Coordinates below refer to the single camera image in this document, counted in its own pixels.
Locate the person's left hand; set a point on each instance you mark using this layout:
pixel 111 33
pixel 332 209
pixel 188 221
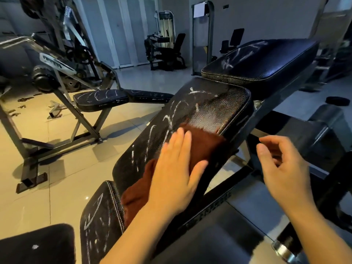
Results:
pixel 172 178

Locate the person's right hand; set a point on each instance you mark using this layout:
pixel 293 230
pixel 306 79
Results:
pixel 290 175

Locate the person's left middle finger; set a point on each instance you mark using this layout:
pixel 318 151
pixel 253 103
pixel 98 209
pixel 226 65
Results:
pixel 177 145

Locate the person's right thumb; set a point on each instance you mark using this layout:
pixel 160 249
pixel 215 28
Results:
pixel 263 159

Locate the person's left thumb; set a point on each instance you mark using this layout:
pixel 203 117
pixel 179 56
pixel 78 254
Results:
pixel 198 173

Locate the brown cleaning cloth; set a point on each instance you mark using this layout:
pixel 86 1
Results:
pixel 205 145

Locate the person's right forearm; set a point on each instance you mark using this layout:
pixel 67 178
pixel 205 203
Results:
pixel 319 233

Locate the person's left forearm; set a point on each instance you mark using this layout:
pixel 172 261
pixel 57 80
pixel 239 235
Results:
pixel 137 239

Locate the black bench back pad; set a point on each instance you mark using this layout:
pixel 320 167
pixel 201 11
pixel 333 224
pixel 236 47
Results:
pixel 209 107

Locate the long black bench press pad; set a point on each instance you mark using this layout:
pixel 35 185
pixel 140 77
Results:
pixel 148 95

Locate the black leg roller pad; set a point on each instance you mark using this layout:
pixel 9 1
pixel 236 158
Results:
pixel 327 120

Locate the chrome bar end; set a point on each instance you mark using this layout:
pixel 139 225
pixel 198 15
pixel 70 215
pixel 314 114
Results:
pixel 282 246

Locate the black scribbled bench press seat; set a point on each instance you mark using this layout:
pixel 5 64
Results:
pixel 100 98

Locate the black weight plate on floor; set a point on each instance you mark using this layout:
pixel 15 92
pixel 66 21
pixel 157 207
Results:
pixel 337 100

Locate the black bench head pad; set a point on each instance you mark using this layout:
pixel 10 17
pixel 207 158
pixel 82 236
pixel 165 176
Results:
pixel 264 63

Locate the black weight stack machine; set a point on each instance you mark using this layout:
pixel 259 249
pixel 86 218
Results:
pixel 165 49

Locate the black bench seat pad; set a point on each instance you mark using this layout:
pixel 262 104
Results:
pixel 100 222

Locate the black seated exercise machine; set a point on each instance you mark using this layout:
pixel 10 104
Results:
pixel 233 41

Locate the white paper sign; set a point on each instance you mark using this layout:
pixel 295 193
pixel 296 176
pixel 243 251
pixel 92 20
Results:
pixel 199 10

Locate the black weight plate on bar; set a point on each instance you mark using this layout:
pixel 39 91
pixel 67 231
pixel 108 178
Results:
pixel 44 79

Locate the black pad with white speck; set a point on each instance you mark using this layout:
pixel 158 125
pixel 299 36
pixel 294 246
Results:
pixel 38 244

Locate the black bench frame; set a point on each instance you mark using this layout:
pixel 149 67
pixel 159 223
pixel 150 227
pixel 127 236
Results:
pixel 228 195

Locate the grey metal bench press frame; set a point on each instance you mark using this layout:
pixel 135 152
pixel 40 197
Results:
pixel 74 118

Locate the tall grey machine frame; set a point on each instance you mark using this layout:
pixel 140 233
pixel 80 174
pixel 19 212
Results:
pixel 210 38

